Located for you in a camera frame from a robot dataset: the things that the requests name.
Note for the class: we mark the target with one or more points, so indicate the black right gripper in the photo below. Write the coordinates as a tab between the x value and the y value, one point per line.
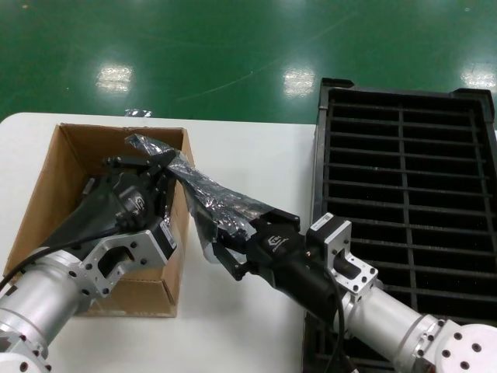
291	268

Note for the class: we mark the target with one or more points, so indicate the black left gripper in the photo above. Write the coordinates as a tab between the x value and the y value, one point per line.
132	194

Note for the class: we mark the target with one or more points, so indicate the grey antistatic bag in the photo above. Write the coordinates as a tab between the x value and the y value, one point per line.
217	194

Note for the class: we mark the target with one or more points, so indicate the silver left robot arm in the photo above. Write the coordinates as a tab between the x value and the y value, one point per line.
35	295

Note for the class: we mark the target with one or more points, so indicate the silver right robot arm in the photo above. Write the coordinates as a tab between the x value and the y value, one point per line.
392	314

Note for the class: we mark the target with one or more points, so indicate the brown cardboard box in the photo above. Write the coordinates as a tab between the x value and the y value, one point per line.
97	136

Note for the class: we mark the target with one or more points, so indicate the black slotted container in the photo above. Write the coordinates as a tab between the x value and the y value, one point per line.
318	175

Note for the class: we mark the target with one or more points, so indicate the shiny floor scrap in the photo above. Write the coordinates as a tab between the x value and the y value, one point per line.
137	113

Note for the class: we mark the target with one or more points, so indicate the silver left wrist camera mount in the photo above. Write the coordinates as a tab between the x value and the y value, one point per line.
147	248

